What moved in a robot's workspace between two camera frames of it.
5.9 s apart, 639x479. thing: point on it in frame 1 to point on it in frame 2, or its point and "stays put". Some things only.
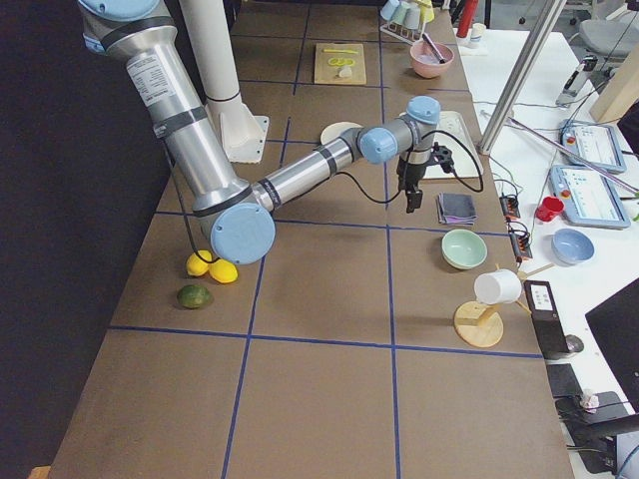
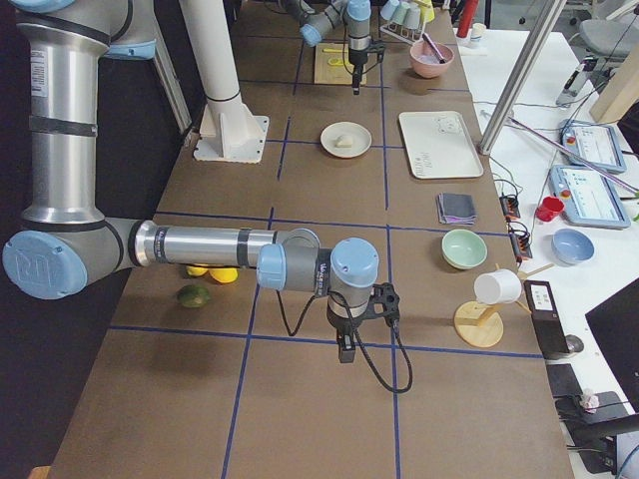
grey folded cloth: (456, 209) stays put
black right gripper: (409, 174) to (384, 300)
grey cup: (411, 16) stays put
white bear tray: (462, 160) stays put
